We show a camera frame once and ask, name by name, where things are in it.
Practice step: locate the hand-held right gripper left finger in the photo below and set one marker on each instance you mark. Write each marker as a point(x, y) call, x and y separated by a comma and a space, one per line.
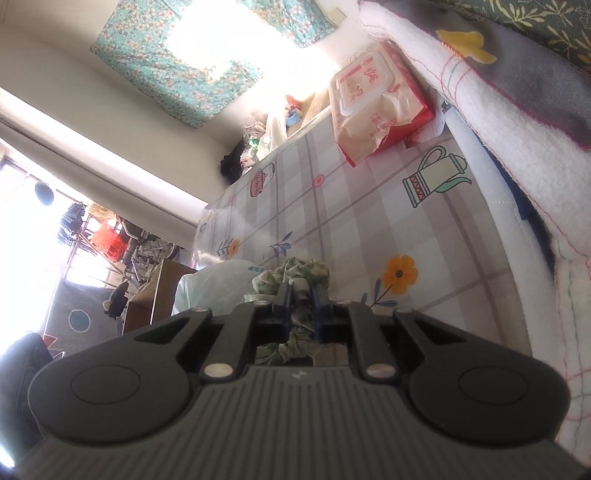
point(286, 309)

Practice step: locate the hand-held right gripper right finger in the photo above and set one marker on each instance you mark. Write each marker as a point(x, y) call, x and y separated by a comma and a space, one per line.
point(318, 314)

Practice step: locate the green scrunchie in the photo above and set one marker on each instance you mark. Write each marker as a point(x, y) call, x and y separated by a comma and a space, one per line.
point(302, 272)

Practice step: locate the cardboard box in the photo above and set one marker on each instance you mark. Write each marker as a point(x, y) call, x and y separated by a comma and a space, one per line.
point(157, 295)

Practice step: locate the white plastic bag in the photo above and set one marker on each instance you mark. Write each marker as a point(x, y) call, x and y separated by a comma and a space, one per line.
point(217, 281)

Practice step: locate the plaid printed tablecloth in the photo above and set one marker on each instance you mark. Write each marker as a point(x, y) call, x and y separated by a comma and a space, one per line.
point(346, 207)

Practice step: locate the black cloth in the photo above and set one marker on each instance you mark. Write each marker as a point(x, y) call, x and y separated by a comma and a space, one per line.
point(231, 168)

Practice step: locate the red crate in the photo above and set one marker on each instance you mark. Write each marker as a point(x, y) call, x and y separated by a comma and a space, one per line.
point(108, 242)

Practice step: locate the blue hanging laundry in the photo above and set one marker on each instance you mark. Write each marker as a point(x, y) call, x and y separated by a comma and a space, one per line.
point(71, 221)

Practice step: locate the pile of household clutter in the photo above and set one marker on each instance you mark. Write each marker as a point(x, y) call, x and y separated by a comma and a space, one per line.
point(265, 134)

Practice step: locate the red white wet wipes pack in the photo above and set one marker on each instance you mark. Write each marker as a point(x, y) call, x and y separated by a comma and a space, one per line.
point(378, 106)

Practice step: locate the white grey stitched blanket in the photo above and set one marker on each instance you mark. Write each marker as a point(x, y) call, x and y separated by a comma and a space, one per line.
point(508, 115)

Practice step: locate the floral teal curtain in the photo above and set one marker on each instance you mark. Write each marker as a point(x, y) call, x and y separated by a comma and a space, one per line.
point(138, 41)

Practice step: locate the green leaf print pillow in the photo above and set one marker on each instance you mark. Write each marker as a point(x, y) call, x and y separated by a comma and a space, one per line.
point(545, 23)

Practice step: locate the beige wall box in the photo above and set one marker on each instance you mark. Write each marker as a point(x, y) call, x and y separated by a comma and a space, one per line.
point(337, 16)

